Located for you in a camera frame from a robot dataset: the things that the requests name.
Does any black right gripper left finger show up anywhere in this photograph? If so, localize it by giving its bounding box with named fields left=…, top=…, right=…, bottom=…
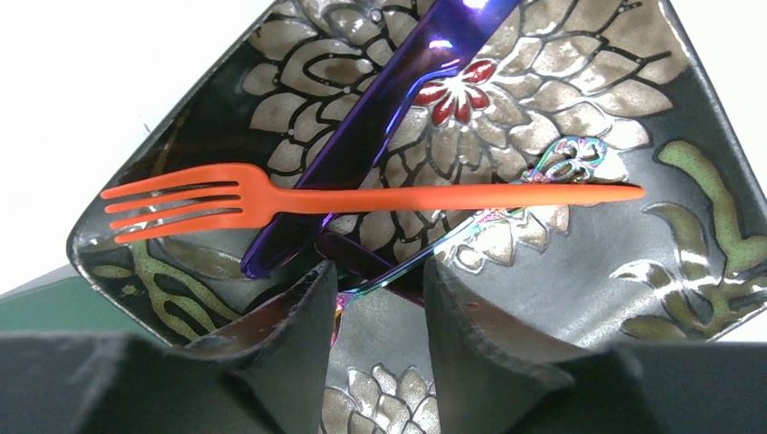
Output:
left=1, top=261, right=337, bottom=433

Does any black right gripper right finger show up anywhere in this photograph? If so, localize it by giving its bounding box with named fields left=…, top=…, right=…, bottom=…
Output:
left=423, top=261, right=766, bottom=433

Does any orange plastic fork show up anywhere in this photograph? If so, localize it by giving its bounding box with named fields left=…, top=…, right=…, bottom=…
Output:
left=100, top=163, right=645, bottom=243

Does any green placemat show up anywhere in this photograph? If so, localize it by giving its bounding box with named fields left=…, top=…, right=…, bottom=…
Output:
left=1, top=277, right=163, bottom=344

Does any gold copper spoon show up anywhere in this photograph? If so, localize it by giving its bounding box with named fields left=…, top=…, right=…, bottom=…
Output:
left=331, top=136, right=608, bottom=343

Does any blue plastic knife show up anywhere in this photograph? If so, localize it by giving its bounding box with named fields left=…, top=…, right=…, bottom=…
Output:
left=241, top=0, right=522, bottom=278

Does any black floral square plate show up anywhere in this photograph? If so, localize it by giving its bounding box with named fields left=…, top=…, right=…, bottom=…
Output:
left=67, top=1, right=766, bottom=433

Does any purple metallic fork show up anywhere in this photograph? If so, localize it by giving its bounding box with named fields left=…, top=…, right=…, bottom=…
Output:
left=315, top=232, right=424, bottom=307

